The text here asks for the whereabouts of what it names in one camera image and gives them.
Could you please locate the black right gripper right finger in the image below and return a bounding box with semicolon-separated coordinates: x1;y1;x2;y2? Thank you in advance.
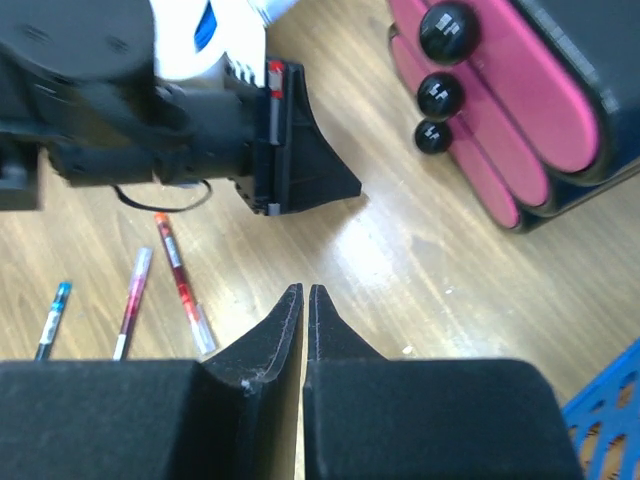
307;285;387;362

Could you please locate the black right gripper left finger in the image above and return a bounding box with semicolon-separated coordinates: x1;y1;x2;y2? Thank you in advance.
199;283;304;395

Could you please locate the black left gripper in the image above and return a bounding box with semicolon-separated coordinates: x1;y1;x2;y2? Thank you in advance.
44;80;260;187

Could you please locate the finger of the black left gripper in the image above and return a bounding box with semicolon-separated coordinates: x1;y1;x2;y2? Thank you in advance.
252;59;362;216

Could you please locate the orange red gel pen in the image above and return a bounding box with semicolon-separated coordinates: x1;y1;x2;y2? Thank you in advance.
154;212;217;355

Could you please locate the blue gel pen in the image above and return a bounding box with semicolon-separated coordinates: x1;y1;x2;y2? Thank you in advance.
34;282;72;361

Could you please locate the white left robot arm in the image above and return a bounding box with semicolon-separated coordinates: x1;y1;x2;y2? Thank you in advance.
1;1;362;216

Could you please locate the pink gel pen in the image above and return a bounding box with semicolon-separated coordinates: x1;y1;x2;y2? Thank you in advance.
112;247;153;361

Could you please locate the black pink drawer cabinet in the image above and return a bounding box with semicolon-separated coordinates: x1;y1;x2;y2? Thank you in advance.
388;1;639;231

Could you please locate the blue magazine file rack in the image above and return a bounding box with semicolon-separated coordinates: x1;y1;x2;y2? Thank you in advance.
563;342;639;479

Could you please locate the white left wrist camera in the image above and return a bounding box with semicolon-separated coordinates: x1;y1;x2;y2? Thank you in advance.
151;0;296;88

